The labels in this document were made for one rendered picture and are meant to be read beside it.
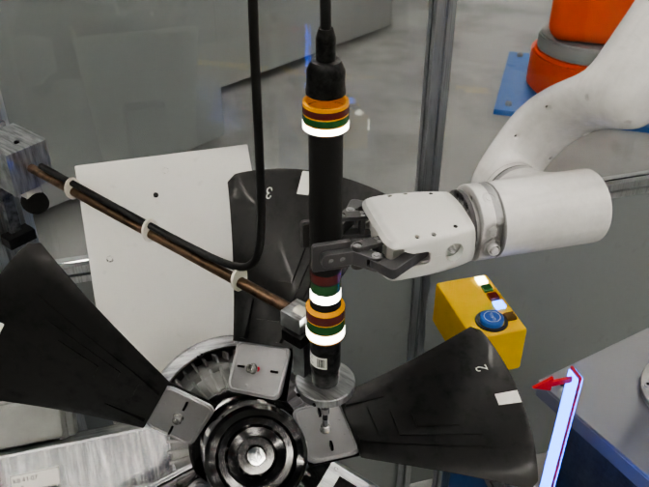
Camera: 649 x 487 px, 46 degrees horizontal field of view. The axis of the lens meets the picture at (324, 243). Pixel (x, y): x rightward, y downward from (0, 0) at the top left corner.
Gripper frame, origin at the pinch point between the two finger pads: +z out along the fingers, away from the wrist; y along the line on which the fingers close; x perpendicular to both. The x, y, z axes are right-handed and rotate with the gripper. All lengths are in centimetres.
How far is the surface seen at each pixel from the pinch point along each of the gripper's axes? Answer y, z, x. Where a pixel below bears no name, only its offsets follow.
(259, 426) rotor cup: -3.1, 8.2, -21.8
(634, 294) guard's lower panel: 70, -107, -81
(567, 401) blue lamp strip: -0.4, -34.9, -31.8
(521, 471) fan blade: -10.2, -22.6, -30.7
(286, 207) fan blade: 18.8, -0.2, -6.9
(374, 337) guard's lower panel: 70, -33, -80
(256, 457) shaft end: -5.4, 9.1, -24.2
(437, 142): 70, -44, -28
